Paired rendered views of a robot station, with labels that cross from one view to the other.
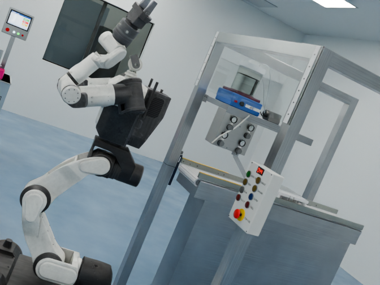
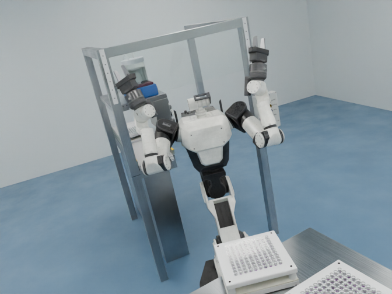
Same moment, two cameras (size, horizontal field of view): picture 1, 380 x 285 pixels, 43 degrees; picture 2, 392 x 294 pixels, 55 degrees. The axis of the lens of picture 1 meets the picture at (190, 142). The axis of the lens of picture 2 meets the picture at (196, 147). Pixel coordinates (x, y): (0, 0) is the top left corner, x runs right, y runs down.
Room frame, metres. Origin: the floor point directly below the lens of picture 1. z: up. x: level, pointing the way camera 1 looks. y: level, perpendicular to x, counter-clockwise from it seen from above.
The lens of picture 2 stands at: (2.06, 2.36, 1.81)
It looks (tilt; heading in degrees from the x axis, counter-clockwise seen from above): 19 degrees down; 279
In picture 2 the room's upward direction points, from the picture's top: 12 degrees counter-clockwise
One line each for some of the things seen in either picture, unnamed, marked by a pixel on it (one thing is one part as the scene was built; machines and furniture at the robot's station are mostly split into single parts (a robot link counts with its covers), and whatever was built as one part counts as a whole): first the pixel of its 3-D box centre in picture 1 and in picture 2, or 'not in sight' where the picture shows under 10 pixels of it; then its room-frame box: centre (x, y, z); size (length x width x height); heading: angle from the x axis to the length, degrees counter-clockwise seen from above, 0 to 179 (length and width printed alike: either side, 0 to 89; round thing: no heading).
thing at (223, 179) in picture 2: (102, 163); (214, 185); (2.33, 0.36, 0.85); 0.14 x 0.13 x 0.12; 13
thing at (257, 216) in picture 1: (255, 198); (266, 111); (1.95, -0.33, 1.05); 0.17 x 0.06 x 0.26; 26
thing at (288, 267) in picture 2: not in sight; (252, 257); (2.13, 1.21, 0.95); 0.25 x 0.24 x 0.02; 13
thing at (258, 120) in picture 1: (255, 119); (130, 97); (2.90, -0.31, 1.33); 0.62 x 0.38 x 0.04; 116
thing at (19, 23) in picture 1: (11, 43); not in sight; (4.56, 1.93, 1.07); 0.23 x 0.10 x 0.62; 115
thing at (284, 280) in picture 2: not in sight; (254, 268); (2.13, 1.21, 0.90); 0.24 x 0.24 x 0.02; 13
